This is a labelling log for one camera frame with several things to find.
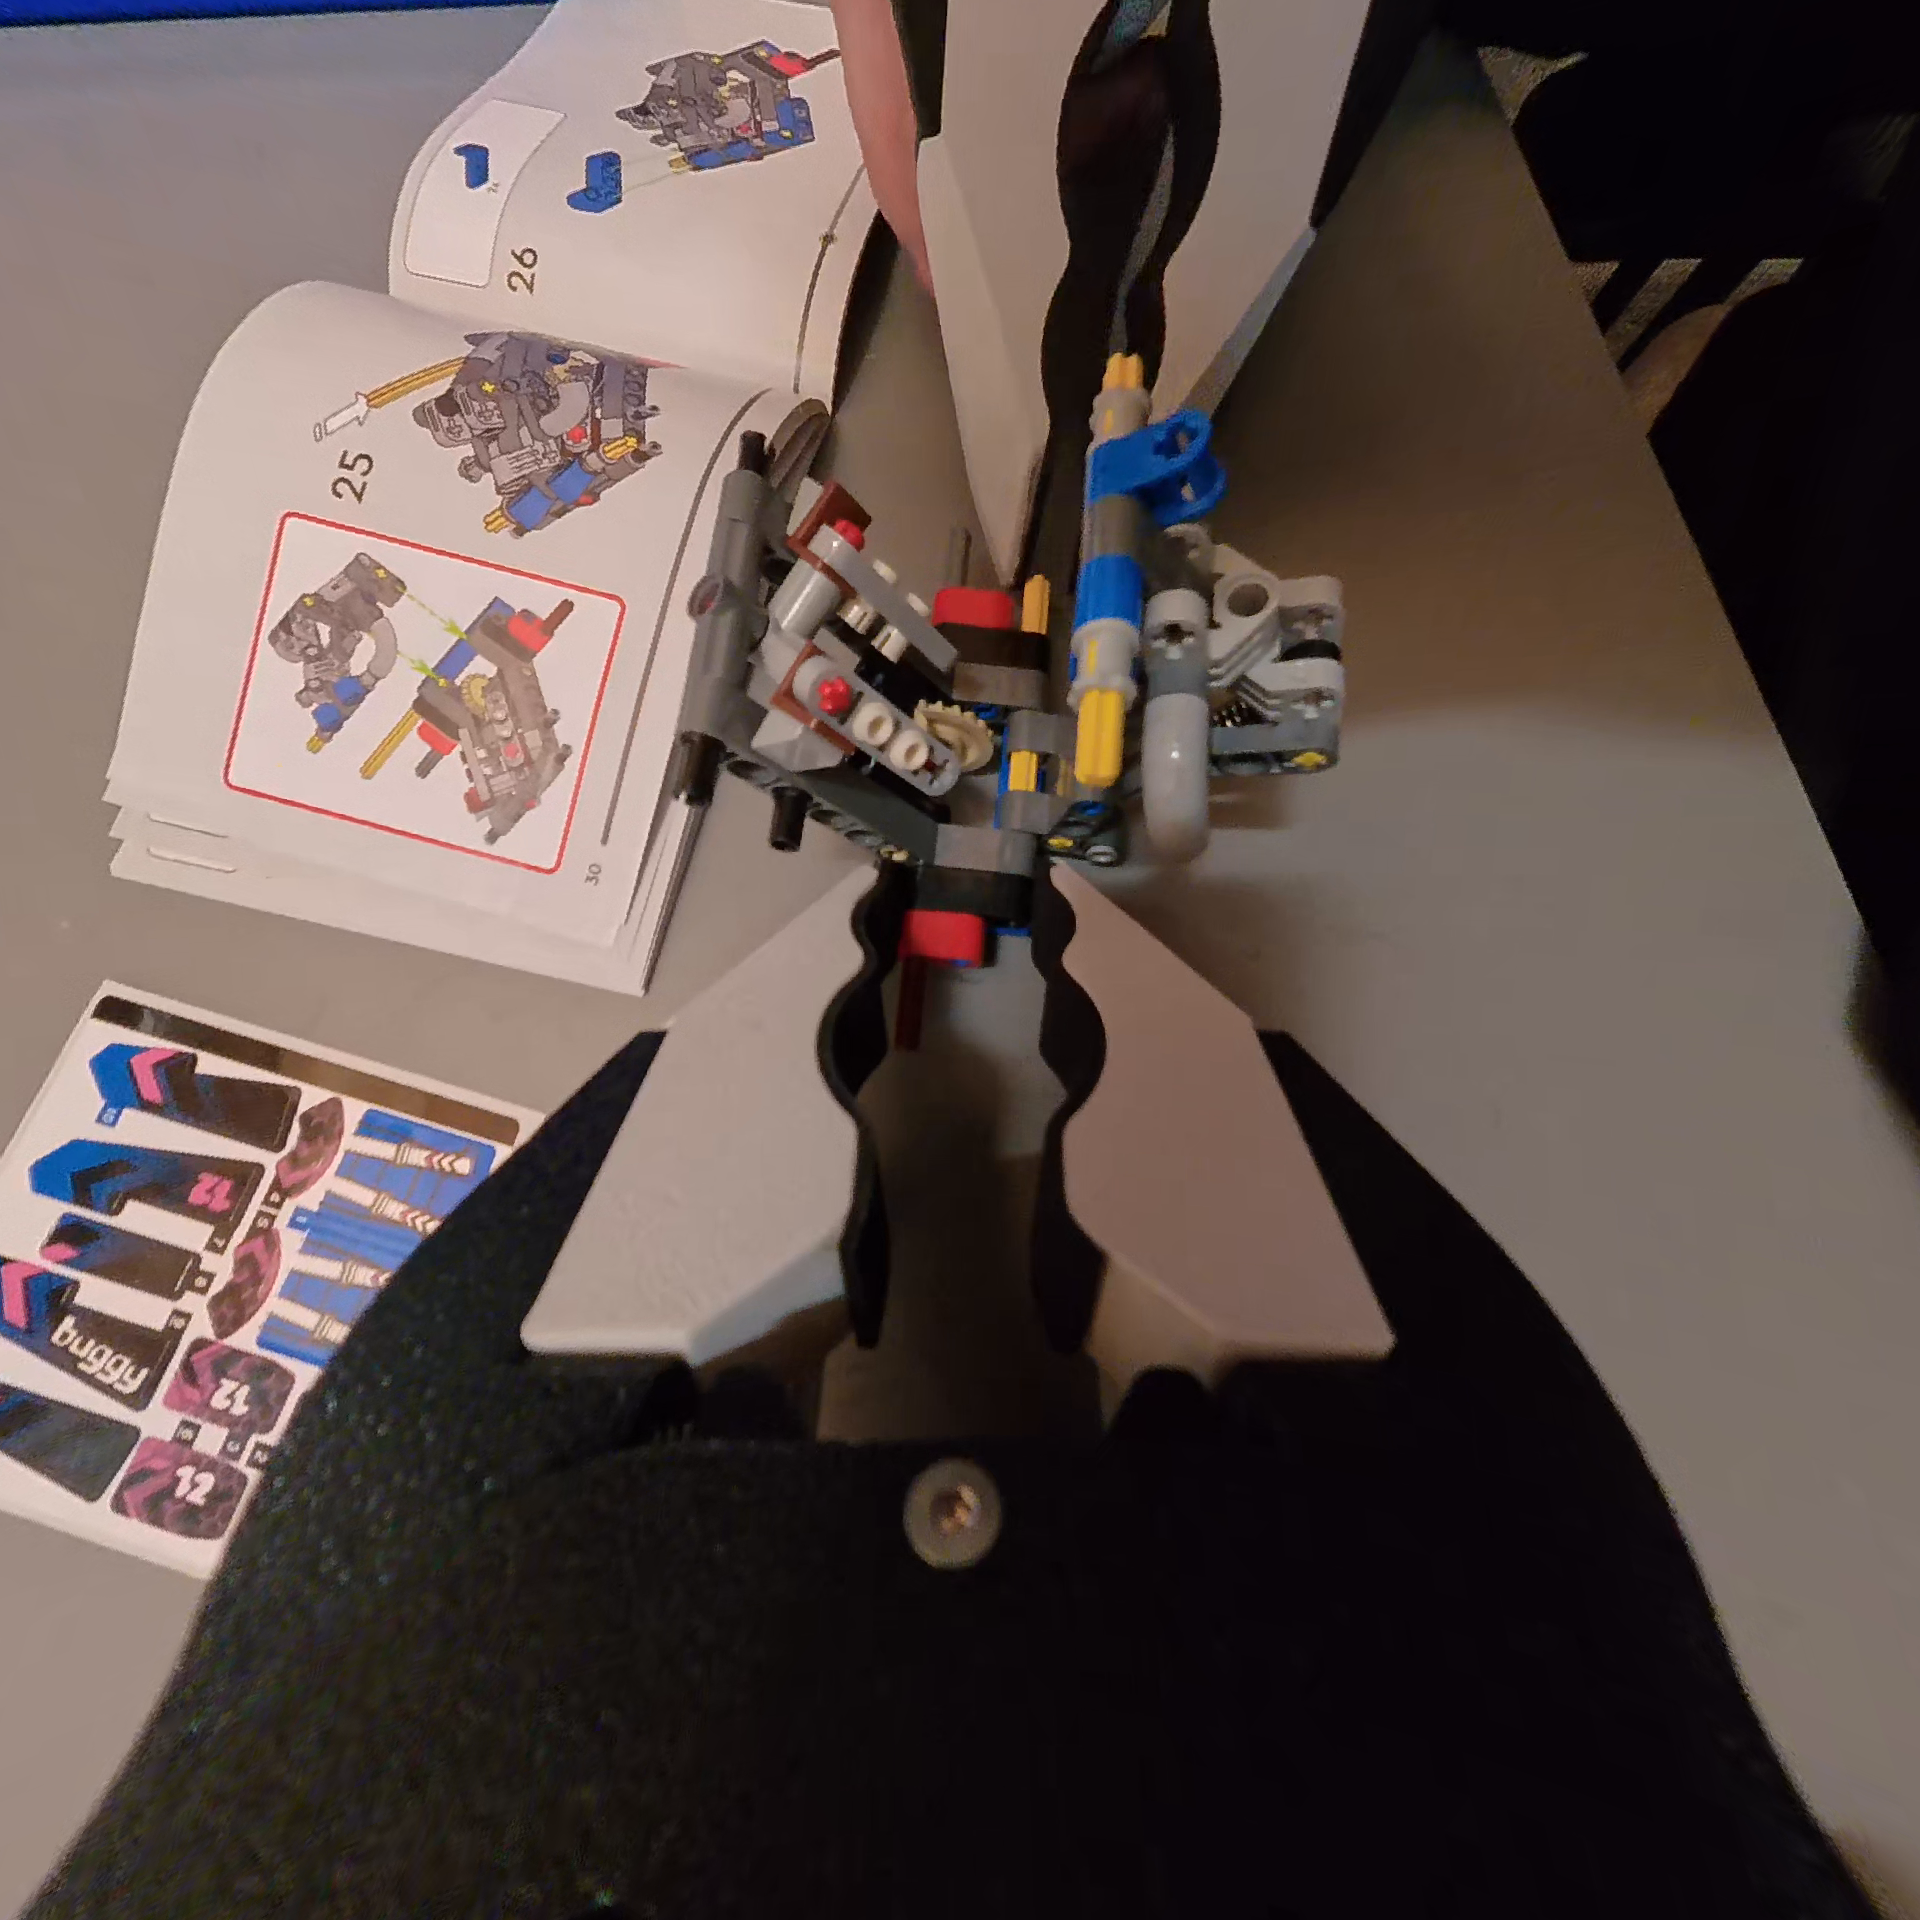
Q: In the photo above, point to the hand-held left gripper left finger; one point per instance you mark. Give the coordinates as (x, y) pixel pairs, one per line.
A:
(690, 1184)

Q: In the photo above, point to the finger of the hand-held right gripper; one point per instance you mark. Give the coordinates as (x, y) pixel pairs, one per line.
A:
(990, 299)
(1261, 135)

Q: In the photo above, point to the buggy sticker sheet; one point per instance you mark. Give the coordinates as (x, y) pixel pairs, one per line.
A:
(182, 1200)

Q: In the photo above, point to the partly built toy brick model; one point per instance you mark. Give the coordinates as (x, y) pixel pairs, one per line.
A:
(1118, 592)

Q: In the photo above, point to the open instruction booklet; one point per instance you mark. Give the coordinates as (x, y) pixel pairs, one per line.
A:
(254, 495)

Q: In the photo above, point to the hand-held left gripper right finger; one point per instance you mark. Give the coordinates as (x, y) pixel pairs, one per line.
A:
(1231, 1184)

